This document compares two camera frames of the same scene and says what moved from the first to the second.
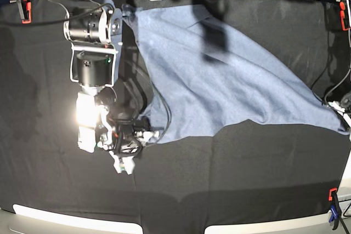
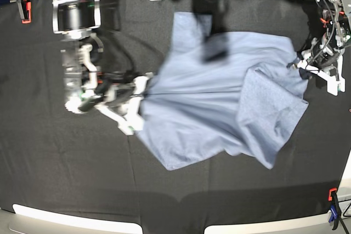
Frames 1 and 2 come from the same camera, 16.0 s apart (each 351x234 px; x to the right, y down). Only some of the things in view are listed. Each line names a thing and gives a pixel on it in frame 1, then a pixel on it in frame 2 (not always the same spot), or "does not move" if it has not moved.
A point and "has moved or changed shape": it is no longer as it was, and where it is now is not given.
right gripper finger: x=341 y=110 -> x=304 y=56
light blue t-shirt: x=207 y=69 has moved or changed shape
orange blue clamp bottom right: x=335 y=210 does not move
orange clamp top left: x=24 y=7 does not move
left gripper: x=101 y=123 -> x=83 y=79
